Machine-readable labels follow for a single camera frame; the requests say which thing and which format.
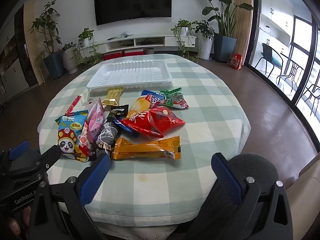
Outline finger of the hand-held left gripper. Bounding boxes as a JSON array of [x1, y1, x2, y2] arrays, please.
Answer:
[[40, 144, 63, 171], [7, 140, 31, 161]]

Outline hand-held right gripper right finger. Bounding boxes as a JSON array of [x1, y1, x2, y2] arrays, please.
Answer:
[[192, 152, 293, 240]]

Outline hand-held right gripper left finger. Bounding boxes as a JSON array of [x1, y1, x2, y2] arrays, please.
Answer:
[[27, 152, 112, 240]]

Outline blue panda snack packet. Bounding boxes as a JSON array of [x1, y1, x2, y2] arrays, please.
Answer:
[[55, 111, 89, 163]]

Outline pink cartoon snack packet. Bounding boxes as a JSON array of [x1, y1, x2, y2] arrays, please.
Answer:
[[84, 99, 105, 143]]

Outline white snack packet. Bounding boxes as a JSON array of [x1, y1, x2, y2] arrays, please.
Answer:
[[82, 91, 93, 105]]

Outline red snack bag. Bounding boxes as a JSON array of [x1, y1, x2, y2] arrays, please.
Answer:
[[120, 106, 187, 138]]

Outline green red candy packet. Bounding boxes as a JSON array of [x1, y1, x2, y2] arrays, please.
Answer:
[[160, 87, 190, 110]]

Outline white plastic tray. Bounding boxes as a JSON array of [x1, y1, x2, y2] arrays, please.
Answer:
[[86, 60, 173, 90]]

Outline person's left hand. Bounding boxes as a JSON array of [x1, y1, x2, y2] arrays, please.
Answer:
[[5, 205, 33, 240]]

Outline red white strawberry packet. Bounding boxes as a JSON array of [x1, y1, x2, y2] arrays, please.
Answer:
[[78, 122, 94, 157]]

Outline black snack packet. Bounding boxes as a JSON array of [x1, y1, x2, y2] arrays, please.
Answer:
[[90, 105, 129, 162]]

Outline red foil snack packet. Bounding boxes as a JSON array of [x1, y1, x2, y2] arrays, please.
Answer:
[[65, 95, 83, 117]]

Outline green checked tablecloth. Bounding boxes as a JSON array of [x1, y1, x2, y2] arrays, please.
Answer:
[[37, 54, 252, 227]]

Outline beige sofa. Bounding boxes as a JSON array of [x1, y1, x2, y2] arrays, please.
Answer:
[[285, 152, 320, 240]]

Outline dark wooden shelf cabinet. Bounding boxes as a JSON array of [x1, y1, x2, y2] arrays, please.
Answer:
[[0, 12, 38, 105]]

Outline gold snack packet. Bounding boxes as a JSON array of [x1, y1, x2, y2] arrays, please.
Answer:
[[101, 87, 125, 107]]

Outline blue orange snack packet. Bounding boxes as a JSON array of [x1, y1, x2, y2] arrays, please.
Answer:
[[114, 89, 165, 134]]

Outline tall plant in blue pot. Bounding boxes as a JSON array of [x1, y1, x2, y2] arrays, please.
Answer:
[[29, 1, 65, 80]]

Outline plant in ribbed white pot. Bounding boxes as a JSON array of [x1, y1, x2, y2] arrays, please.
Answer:
[[61, 42, 79, 74]]

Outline red paper bag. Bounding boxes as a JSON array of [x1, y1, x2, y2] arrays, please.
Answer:
[[229, 53, 243, 70]]

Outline trailing plant on cabinet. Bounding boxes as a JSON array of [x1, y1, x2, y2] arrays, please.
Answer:
[[74, 27, 103, 65]]

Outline black balcony chair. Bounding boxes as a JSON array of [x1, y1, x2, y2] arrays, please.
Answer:
[[254, 43, 280, 78], [304, 84, 320, 117]]

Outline large-leaf plant in grey pot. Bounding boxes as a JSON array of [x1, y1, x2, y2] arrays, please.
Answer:
[[189, 0, 255, 63]]

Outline bushy plant in white pot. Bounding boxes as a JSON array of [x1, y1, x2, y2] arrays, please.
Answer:
[[192, 20, 215, 61]]

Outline white television cabinet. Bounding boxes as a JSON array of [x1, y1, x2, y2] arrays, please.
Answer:
[[80, 35, 198, 58]]

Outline beige curtain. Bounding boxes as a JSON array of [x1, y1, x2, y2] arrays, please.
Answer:
[[234, 0, 254, 65]]

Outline trailing plant in white pot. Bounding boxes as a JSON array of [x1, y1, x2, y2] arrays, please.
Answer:
[[171, 19, 198, 55]]

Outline white balcony cabinets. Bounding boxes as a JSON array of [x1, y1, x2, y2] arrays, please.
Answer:
[[259, 0, 294, 53]]

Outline black wire balcony table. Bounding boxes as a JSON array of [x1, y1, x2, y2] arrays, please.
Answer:
[[276, 52, 304, 93]]

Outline black wall television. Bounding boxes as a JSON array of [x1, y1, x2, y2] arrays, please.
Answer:
[[94, 0, 173, 26]]

